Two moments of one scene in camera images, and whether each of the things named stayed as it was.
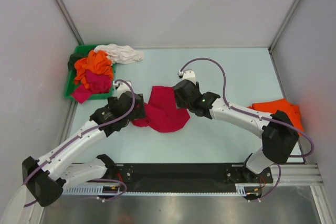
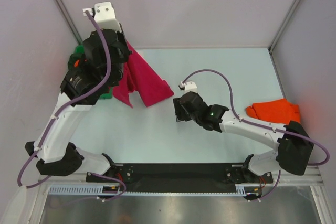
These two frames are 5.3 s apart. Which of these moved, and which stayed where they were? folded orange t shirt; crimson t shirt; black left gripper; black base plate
Moved: black left gripper; crimson t shirt
Stayed: black base plate; folded orange t shirt
